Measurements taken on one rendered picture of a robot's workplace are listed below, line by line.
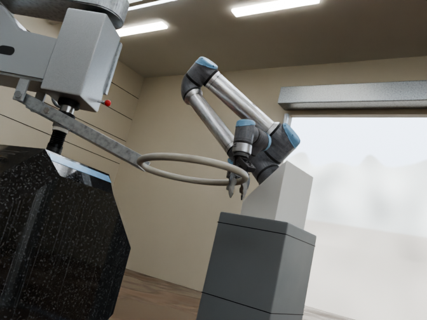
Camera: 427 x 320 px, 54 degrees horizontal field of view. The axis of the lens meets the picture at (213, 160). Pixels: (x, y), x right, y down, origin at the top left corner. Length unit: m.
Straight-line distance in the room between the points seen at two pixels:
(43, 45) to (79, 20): 0.20
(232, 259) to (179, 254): 5.31
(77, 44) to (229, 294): 1.38
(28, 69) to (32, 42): 0.13
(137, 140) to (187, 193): 1.90
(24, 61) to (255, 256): 1.42
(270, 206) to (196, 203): 5.29
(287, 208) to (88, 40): 1.28
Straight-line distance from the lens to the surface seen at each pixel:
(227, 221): 2.20
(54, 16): 2.41
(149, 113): 8.95
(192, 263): 7.26
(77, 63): 2.02
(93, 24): 2.09
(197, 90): 2.35
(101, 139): 1.89
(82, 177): 1.69
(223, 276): 2.17
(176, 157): 1.59
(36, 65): 2.11
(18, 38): 2.22
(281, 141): 2.32
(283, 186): 2.19
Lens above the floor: 0.62
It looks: 12 degrees up
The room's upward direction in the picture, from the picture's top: 13 degrees clockwise
